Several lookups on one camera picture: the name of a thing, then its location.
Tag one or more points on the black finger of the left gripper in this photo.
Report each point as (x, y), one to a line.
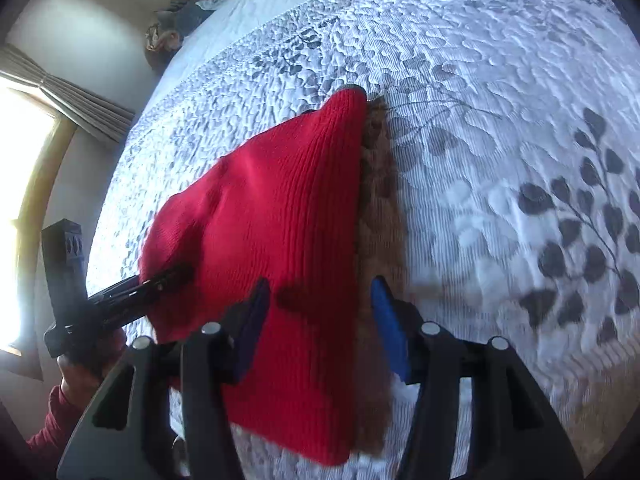
(130, 299)

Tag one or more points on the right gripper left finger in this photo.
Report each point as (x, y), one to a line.
(125, 432)

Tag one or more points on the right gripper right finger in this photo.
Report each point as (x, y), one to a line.
(515, 433)

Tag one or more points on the red knit sweater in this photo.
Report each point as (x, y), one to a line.
(284, 207)

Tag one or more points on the red sleeved left forearm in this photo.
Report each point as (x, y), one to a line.
(47, 446)

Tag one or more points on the person's left hand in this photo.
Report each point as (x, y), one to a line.
(80, 383)

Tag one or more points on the beige window curtain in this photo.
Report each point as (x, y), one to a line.
(104, 119)

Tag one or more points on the crumpled dark patterned cloth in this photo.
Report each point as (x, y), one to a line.
(170, 27)

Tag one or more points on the grey white quilted bedspread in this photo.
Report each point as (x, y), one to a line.
(500, 167)

